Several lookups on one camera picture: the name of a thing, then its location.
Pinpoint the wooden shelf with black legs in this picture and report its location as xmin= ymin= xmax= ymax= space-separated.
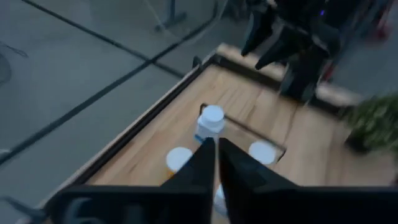
xmin=86 ymin=101 xmax=287 ymax=187

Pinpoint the orange pill bottle white cap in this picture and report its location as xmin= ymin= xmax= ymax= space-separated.
xmin=165 ymin=146 xmax=194 ymax=180
xmin=248 ymin=140 xmax=278 ymax=166

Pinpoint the black aluminium table frame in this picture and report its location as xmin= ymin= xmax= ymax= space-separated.
xmin=70 ymin=53 xmax=346 ymax=187

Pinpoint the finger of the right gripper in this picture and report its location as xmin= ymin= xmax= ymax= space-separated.
xmin=254 ymin=29 xmax=312 ymax=70
xmin=241 ymin=5 xmax=277 ymax=57

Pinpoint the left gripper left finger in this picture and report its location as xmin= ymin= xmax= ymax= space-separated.
xmin=159 ymin=136 xmax=217 ymax=224

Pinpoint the green potted plant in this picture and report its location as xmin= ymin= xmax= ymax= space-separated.
xmin=341 ymin=92 xmax=398 ymax=155

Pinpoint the grey desk leg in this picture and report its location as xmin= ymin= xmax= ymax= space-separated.
xmin=154 ymin=0 xmax=189 ymax=32

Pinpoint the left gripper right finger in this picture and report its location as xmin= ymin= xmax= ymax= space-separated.
xmin=218 ymin=138 xmax=300 ymax=224

